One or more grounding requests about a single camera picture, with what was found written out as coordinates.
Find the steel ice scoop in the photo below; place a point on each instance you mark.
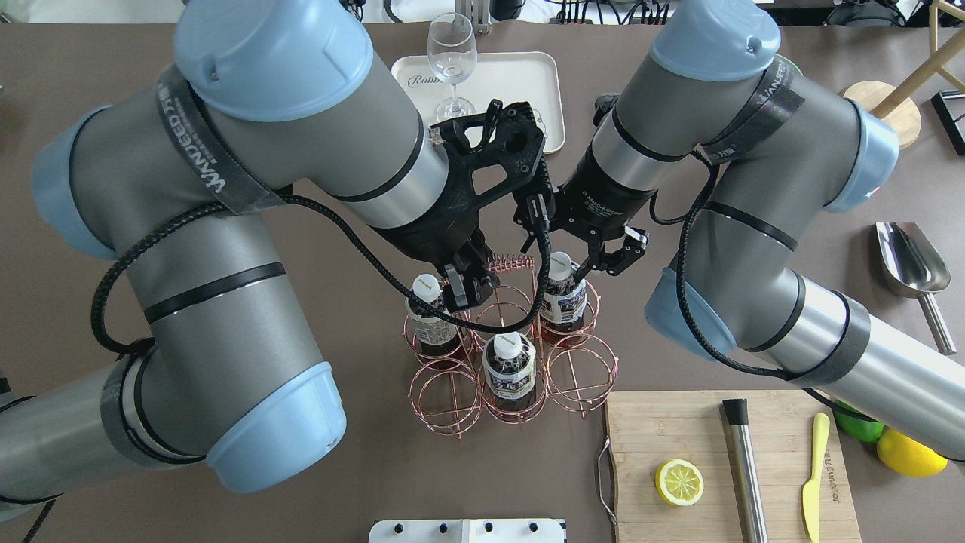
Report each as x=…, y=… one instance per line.
x=914, y=269

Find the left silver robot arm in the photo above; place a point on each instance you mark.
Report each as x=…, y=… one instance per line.
x=171, y=184

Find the cream rabbit tray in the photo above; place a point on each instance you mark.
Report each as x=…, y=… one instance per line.
x=508, y=76

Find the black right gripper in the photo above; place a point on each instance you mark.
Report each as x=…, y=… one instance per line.
x=603, y=197

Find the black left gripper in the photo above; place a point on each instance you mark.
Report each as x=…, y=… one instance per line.
x=427, y=237

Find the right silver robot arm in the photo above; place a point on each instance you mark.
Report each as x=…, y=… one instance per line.
x=785, y=149

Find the aluminium frame post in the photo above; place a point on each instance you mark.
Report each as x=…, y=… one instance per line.
x=478, y=11

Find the half lemon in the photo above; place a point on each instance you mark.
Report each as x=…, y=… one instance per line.
x=679, y=482

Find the yellow lemon near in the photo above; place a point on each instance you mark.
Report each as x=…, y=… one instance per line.
x=905, y=456

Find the tea bottle white cap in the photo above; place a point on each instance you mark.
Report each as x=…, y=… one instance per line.
x=435, y=337
x=509, y=361
x=565, y=300

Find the steel muddler black tip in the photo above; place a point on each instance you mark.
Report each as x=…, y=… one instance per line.
x=750, y=497

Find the bamboo cutting board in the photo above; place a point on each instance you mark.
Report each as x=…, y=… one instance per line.
x=648, y=428

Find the green lime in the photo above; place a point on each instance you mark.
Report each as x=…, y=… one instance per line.
x=859, y=429

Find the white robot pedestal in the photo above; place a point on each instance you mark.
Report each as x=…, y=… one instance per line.
x=524, y=529

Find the wooden cup tree stand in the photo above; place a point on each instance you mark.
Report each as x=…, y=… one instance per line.
x=893, y=104

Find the yellow plastic knife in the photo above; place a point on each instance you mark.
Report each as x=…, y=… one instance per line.
x=811, y=489

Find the copper wire bottle basket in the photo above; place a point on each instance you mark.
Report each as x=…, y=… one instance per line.
x=464, y=373

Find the clear wine glass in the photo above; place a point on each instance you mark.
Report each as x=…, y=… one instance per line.
x=452, y=54

